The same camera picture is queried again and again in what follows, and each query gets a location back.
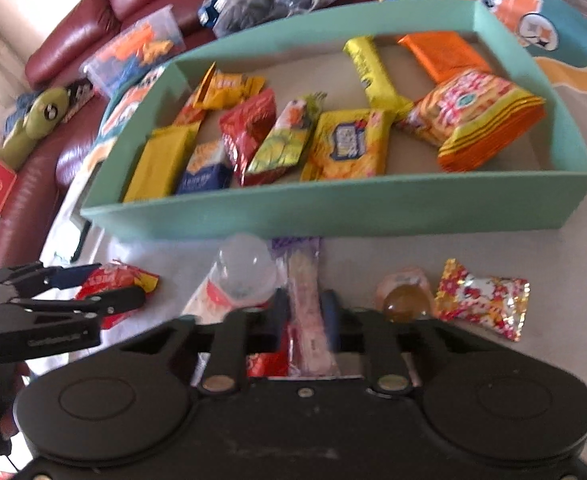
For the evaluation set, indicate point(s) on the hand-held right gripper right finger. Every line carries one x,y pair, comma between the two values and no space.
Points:
329,315

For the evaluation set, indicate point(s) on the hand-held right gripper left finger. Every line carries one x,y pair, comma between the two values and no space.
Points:
276,317

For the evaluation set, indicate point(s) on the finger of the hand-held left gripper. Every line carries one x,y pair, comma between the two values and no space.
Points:
68,275
118,300

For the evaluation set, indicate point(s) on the red yellow snack packet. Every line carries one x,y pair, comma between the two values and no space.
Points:
123,277

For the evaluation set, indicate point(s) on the purple pink candy stick packet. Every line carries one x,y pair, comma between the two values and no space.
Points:
303,300

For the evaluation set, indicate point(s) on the red square snack packet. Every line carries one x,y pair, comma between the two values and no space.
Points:
268,365

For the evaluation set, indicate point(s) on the clear jelly cup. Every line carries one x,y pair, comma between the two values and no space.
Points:
246,265

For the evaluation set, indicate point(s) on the amber jelly cup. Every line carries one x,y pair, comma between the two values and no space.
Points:
406,300

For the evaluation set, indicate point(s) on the teal cardboard box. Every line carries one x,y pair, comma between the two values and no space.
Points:
323,205

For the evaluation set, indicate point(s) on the gold yellow wafer packet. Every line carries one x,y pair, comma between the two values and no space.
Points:
161,160

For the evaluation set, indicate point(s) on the blue white cracker packet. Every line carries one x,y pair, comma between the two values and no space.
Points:
203,175

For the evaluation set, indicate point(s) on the floral red white candy packet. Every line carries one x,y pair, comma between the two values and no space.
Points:
483,297

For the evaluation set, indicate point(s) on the yellow biscuit packet blue label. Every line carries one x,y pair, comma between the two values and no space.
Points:
348,145

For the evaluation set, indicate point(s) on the parrot print yellow-green packet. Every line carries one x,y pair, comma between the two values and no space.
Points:
286,140

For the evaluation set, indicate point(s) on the red patterned snack packet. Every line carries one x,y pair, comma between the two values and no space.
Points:
246,132

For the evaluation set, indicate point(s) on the orange chips packet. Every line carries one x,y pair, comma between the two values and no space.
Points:
191,110

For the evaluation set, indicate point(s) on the long yellow snack bar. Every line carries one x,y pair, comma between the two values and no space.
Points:
373,75

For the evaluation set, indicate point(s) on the orange striped noodle snack bag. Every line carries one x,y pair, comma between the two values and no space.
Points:
473,115

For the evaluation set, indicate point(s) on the plain orange snack packet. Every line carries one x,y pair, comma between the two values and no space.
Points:
438,52

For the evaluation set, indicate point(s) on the green plush toy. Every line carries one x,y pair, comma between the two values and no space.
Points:
36,125

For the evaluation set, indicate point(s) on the black white toy piece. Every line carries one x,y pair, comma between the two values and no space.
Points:
76,95

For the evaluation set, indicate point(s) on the pile of plastic toy pieces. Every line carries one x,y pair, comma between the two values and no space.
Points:
138,47

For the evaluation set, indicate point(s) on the clear plastic toy bin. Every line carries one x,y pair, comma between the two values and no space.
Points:
168,25

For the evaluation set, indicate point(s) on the dark clothing in plastic bag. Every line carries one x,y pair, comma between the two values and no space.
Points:
268,0

